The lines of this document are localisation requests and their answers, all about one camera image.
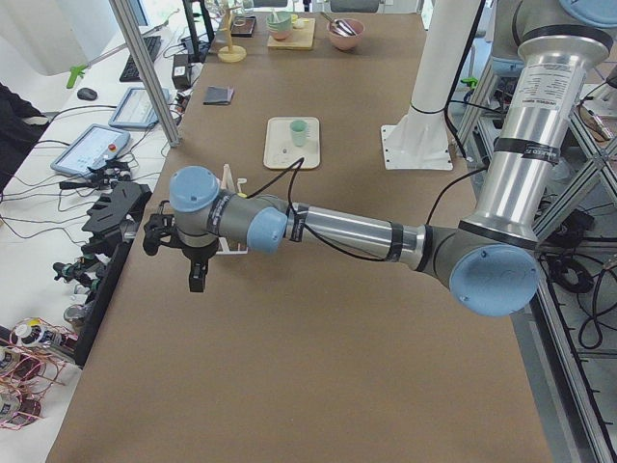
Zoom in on near teach pendant tablet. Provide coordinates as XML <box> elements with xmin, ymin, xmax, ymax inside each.
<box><xmin>50</xmin><ymin>124</ymin><xmax>130</xmax><ymax>177</ymax></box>

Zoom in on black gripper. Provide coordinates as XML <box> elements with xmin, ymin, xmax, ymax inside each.
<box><xmin>143</xmin><ymin>213</ymin><xmax>218</xmax><ymax>292</ymax></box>

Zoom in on stacked green bowls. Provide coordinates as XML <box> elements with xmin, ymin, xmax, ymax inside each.
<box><xmin>266</xmin><ymin>12</ymin><xmax>293</xmax><ymax>41</ymax></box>

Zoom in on aluminium frame post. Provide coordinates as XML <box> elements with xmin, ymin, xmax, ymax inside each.
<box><xmin>109</xmin><ymin>0</ymin><xmax>180</xmax><ymax>148</ymax></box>

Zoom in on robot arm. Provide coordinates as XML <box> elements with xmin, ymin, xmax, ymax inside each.
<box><xmin>144</xmin><ymin>1</ymin><xmax>616</xmax><ymax>316</ymax></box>

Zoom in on black keyboard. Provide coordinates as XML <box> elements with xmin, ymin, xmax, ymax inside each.
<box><xmin>119</xmin><ymin>35</ymin><xmax>163</xmax><ymax>83</ymax></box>

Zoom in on metal scoop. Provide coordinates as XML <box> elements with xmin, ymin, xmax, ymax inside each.
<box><xmin>320</xmin><ymin>12</ymin><xmax>358</xmax><ymax>37</ymax></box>

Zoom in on black tool stand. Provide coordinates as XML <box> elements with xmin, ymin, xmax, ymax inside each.
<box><xmin>53</xmin><ymin>181</ymin><xmax>151</xmax><ymax>367</ymax></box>

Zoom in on mint green cup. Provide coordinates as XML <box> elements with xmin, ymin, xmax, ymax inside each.
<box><xmin>289</xmin><ymin>120</ymin><xmax>309</xmax><ymax>147</ymax></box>

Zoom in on black computer mouse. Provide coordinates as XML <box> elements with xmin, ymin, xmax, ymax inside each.
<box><xmin>77</xmin><ymin>88</ymin><xmax>98</xmax><ymax>101</ymax></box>

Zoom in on teach pendant tablet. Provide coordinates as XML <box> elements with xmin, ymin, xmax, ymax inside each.
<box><xmin>108</xmin><ymin>87</ymin><xmax>158</xmax><ymax>130</ymax></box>
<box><xmin>50</xmin><ymin>124</ymin><xmax>130</xmax><ymax>177</ymax></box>

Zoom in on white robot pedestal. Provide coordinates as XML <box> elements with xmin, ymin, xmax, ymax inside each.
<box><xmin>381</xmin><ymin>0</ymin><xmax>485</xmax><ymax>171</ymax></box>

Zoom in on white wire cup rack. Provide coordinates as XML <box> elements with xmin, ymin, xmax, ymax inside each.
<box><xmin>217</xmin><ymin>164</ymin><xmax>249</xmax><ymax>256</ymax></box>

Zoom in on wooden mug tree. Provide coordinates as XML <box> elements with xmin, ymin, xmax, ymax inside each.
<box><xmin>218</xmin><ymin>0</ymin><xmax>247</xmax><ymax>64</ymax></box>

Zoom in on far teach pendant tablet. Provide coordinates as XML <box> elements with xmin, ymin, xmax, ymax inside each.
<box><xmin>108</xmin><ymin>87</ymin><xmax>158</xmax><ymax>130</ymax></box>

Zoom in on wooden cutting board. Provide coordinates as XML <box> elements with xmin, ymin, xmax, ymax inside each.
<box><xmin>267</xmin><ymin>18</ymin><xmax>315</xmax><ymax>51</ymax></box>

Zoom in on cream rabbit tray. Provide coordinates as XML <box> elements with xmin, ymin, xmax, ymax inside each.
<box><xmin>263</xmin><ymin>117</ymin><xmax>321</xmax><ymax>170</ymax></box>

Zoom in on pink bowl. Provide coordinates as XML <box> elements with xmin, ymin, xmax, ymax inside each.
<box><xmin>327</xmin><ymin>18</ymin><xmax>364</xmax><ymax>51</ymax></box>

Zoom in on black power adapter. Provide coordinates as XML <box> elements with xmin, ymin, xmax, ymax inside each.
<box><xmin>172</xmin><ymin>53</ymin><xmax>192</xmax><ymax>91</ymax></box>

